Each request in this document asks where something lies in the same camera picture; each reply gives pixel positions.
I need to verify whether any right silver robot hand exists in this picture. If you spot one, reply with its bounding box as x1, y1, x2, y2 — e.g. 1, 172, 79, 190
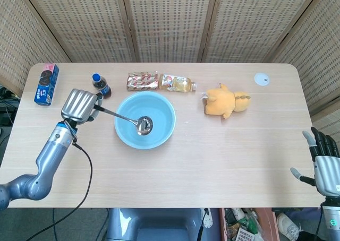
290, 126, 340, 198

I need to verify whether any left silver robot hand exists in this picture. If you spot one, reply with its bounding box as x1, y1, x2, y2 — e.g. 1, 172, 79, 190
61, 89, 104, 125

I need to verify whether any stainless steel ladle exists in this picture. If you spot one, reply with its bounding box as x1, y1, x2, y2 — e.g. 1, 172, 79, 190
93, 105, 154, 137

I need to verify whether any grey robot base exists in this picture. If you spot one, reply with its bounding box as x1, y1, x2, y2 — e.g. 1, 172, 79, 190
107, 208, 206, 241

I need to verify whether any light blue plastic basin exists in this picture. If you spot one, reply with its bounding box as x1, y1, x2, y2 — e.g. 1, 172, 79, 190
114, 91, 177, 150

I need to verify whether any cola bottle blue cap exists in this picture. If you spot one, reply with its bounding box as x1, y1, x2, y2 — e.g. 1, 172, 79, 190
91, 73, 112, 99

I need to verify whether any blue cookie box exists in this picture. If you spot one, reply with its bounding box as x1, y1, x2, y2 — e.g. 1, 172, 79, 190
33, 63, 60, 106

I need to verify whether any white sneaker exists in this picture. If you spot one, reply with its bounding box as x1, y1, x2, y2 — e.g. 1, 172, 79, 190
276, 213, 301, 240

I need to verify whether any brown gold snack packet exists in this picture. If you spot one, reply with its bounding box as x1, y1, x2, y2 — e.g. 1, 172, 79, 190
126, 71, 159, 92

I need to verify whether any red bin with clutter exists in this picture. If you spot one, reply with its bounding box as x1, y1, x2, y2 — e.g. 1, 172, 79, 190
219, 206, 278, 241

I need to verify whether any yellow tea bottle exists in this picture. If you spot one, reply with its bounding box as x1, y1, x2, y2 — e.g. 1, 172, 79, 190
158, 74, 199, 93

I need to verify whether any white round table disc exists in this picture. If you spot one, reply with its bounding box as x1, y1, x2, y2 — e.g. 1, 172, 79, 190
254, 73, 270, 87

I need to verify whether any woven folding screen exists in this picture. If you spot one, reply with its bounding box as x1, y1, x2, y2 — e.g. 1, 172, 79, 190
0, 0, 340, 135

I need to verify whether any yellow plush toy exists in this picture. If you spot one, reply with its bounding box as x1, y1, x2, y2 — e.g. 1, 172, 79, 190
201, 83, 251, 123

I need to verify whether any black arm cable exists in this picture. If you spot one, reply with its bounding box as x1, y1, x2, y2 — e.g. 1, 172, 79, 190
52, 139, 94, 241

